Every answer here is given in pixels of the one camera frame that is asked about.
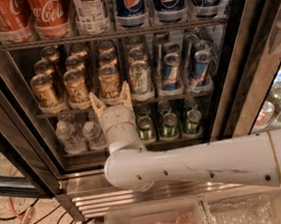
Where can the green can front left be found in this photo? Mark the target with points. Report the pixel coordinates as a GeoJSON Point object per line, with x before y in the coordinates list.
{"type": "Point", "coordinates": [146, 129]}

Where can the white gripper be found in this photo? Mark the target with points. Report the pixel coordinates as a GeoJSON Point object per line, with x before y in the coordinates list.
{"type": "Point", "coordinates": [115, 117]}

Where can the green white soda can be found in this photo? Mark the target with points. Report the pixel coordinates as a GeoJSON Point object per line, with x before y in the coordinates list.
{"type": "Point", "coordinates": [139, 77]}

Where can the red cola bottle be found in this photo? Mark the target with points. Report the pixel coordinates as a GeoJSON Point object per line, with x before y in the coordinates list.
{"type": "Point", "coordinates": [14, 15]}
{"type": "Point", "coordinates": [51, 17]}

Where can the green can front middle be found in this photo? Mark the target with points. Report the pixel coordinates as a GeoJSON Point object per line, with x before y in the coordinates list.
{"type": "Point", "coordinates": [169, 127]}

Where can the orange can column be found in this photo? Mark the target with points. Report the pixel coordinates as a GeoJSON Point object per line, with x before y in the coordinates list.
{"type": "Point", "coordinates": [76, 86]}
{"type": "Point", "coordinates": [109, 78]}
{"type": "Point", "coordinates": [75, 62]}
{"type": "Point", "coordinates": [108, 58]}

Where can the white label bottle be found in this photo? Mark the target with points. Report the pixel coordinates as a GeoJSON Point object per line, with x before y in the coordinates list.
{"type": "Point", "coordinates": [92, 15]}

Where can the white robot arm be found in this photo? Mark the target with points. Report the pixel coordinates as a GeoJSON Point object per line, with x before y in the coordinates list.
{"type": "Point", "coordinates": [252, 159]}

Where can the stainless steel fridge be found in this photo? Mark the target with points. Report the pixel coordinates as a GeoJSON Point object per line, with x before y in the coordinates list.
{"type": "Point", "coordinates": [246, 41]}

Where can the blue energy can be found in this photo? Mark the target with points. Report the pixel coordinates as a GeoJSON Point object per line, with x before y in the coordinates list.
{"type": "Point", "coordinates": [170, 69]}
{"type": "Point", "coordinates": [200, 66]}

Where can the blue pepsi can left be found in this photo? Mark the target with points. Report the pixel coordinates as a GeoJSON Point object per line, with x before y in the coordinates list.
{"type": "Point", "coordinates": [130, 12]}

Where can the orange can front left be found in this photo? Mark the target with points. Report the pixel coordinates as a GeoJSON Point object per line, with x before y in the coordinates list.
{"type": "Point", "coordinates": [43, 88]}

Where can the orange can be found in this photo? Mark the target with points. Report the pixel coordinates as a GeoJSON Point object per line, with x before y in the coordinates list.
{"type": "Point", "coordinates": [43, 88]}
{"type": "Point", "coordinates": [45, 67]}

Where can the water bottle front left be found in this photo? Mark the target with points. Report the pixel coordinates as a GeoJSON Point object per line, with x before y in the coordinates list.
{"type": "Point", "coordinates": [70, 138]}

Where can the clear bin right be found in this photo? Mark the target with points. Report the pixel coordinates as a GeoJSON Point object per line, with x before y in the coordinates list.
{"type": "Point", "coordinates": [243, 205]}

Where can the blue energy can front right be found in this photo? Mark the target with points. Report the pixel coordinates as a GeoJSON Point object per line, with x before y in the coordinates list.
{"type": "Point", "coordinates": [200, 66]}

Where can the orange can middle left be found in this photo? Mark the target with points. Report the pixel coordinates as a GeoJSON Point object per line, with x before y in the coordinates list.
{"type": "Point", "coordinates": [45, 67]}

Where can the clear bin pink contents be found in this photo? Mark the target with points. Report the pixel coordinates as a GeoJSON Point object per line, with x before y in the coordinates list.
{"type": "Point", "coordinates": [176, 210]}

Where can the green can front right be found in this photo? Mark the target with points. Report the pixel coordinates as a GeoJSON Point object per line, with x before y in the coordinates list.
{"type": "Point", "coordinates": [191, 123]}

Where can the red cola bottle right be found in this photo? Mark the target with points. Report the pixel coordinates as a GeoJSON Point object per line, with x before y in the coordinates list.
{"type": "Point", "coordinates": [51, 17]}

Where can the blue energy can front left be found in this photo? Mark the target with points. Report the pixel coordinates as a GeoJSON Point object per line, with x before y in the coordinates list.
{"type": "Point", "coordinates": [170, 69]}

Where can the red cola bottle left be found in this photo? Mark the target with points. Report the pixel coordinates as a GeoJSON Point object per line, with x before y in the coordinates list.
{"type": "Point", "coordinates": [14, 15]}

